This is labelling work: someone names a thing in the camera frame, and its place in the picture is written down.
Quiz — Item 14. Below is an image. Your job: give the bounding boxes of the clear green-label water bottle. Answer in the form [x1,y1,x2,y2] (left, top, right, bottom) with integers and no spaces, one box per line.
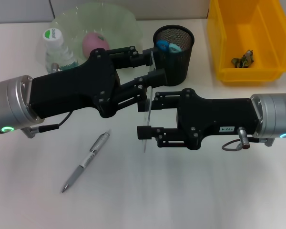
[42,28,81,74]

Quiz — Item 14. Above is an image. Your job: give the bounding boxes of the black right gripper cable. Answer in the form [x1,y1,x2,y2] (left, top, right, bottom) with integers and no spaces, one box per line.
[221,127,253,152]

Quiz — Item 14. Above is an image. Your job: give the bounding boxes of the yellow plastic bin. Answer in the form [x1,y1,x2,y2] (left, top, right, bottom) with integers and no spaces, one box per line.
[206,0,286,86]

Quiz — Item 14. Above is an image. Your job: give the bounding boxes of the black mesh pen holder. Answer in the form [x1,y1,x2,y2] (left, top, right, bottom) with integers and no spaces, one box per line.
[152,25,195,87]

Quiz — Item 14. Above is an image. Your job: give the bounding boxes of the grey ballpoint pen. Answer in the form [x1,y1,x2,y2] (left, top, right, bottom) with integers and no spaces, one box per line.
[59,129,112,194]

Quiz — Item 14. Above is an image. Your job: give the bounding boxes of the translucent green fruit plate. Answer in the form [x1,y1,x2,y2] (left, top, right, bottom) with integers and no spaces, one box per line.
[35,3,143,72]

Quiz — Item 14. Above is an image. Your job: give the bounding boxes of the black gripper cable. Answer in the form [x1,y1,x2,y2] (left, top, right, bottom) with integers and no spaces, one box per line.
[22,111,72,139]
[221,127,253,152]

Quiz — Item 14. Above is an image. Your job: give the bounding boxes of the pink peach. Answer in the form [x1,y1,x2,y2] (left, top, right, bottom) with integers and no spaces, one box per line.
[82,32,110,59]

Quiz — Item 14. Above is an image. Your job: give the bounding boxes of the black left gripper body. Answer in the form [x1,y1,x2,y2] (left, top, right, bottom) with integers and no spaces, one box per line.
[28,47,122,119]

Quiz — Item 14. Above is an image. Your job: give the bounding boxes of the blue teal scissors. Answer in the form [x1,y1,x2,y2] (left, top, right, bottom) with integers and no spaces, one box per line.
[156,40,183,53]

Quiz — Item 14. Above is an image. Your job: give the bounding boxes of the transparent plastic ruler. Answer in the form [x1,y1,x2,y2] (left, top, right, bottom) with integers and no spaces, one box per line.
[142,51,157,153]

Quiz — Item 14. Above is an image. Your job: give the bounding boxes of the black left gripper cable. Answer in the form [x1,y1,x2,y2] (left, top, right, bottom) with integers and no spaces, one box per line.
[22,111,72,139]

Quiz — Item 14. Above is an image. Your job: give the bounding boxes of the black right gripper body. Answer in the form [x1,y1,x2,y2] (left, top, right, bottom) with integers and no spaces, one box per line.
[175,88,260,151]

